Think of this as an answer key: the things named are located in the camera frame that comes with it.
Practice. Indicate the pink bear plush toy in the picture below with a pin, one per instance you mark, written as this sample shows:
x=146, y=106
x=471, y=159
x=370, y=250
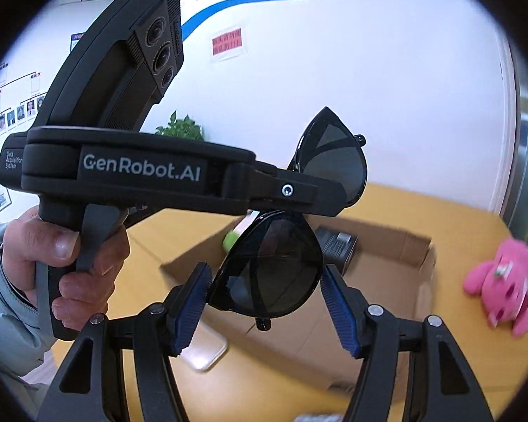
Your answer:
x=510, y=290

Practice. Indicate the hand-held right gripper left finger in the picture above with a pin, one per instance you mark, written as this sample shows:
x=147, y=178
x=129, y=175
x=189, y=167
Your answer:
x=193, y=307

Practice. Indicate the brown cardboard box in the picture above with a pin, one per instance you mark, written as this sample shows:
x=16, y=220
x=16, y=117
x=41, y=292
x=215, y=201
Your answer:
x=396, y=281

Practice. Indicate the wall photo chart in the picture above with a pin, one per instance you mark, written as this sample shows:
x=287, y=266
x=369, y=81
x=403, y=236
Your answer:
x=4, y=118

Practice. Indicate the green potted plant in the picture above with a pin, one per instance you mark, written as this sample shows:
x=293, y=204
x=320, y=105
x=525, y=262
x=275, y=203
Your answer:
x=180, y=129

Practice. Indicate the red wall sign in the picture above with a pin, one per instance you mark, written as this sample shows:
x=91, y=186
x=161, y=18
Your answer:
x=226, y=44

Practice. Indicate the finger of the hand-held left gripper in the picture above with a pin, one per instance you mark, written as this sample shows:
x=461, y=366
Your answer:
x=290, y=198

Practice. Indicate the person's left hand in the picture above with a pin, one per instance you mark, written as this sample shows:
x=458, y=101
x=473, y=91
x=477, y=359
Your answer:
x=31, y=241

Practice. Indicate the person's left forearm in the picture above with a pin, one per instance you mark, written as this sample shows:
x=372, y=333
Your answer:
x=4, y=312

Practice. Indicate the black sunglasses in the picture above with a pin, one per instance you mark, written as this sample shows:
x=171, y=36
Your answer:
x=273, y=268

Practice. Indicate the pig plush toy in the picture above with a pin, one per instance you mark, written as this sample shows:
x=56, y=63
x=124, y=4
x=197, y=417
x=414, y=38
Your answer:
x=232, y=239

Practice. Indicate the wooden desktop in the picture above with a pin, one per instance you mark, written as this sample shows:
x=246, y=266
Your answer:
x=457, y=246

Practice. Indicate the flat white item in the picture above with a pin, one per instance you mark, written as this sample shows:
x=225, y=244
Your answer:
x=209, y=351

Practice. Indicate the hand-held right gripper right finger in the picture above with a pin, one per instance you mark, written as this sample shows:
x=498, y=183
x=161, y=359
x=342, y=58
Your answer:
x=339, y=312

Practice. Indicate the small black box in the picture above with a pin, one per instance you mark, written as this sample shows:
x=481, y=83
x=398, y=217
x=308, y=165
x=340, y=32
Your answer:
x=341, y=246

